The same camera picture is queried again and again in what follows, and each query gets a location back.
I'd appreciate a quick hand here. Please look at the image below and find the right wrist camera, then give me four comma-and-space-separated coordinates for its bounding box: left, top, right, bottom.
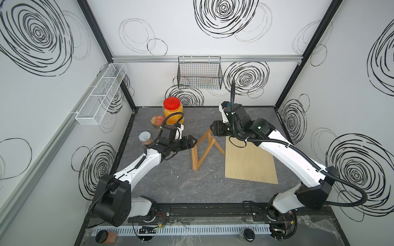
219, 101, 233, 124

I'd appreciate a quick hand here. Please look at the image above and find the small wooden easel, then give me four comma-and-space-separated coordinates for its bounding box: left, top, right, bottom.
191, 130, 225, 171

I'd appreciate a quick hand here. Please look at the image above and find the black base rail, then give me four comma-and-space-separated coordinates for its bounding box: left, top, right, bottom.
89, 201, 333, 223

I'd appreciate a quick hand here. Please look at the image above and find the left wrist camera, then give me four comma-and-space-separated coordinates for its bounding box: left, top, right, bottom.
174, 124, 184, 139

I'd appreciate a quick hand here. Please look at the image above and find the black wire basket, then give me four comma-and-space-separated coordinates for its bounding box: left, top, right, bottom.
176, 56, 223, 90

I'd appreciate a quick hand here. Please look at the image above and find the yellow jar red lid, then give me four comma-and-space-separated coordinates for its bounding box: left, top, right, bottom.
163, 97, 183, 125

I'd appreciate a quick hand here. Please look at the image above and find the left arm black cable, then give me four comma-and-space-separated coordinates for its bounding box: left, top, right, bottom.
158, 112, 185, 139

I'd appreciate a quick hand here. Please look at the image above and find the black round knob centre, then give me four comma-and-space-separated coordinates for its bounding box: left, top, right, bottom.
242, 228, 255, 242

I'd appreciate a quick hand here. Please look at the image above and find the black round knob left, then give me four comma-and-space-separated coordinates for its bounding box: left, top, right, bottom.
95, 230, 109, 244

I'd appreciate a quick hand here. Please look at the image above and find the white wire shelf basket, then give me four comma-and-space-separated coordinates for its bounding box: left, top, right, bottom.
75, 63, 127, 126

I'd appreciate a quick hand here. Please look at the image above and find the silver top tin can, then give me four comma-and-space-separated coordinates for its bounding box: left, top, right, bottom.
138, 131, 153, 146

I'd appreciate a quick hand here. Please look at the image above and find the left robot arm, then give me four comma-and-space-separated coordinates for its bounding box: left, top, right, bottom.
88, 124, 198, 227

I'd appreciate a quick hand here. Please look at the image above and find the flat red tin can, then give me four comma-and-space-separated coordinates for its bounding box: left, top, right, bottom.
151, 115, 165, 128

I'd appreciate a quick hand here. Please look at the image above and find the black round knob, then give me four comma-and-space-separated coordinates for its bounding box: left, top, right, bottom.
95, 230, 109, 244
242, 228, 255, 242

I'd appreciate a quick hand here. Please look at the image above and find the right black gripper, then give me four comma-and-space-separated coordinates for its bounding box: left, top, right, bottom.
209, 120, 242, 138

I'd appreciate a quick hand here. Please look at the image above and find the light plywood board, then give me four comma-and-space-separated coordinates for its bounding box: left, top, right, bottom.
225, 137, 279, 184

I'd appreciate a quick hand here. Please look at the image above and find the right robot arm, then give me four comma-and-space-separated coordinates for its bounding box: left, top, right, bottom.
210, 101, 335, 220

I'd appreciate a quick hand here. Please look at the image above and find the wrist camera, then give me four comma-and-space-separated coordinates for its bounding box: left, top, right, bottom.
219, 101, 233, 124
174, 124, 184, 139

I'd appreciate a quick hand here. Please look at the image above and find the white slotted cable duct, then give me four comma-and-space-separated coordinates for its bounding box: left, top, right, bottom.
91, 224, 271, 236

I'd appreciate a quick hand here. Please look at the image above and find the black corrugated cable conduit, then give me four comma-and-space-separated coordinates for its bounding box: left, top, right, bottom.
230, 79, 368, 207

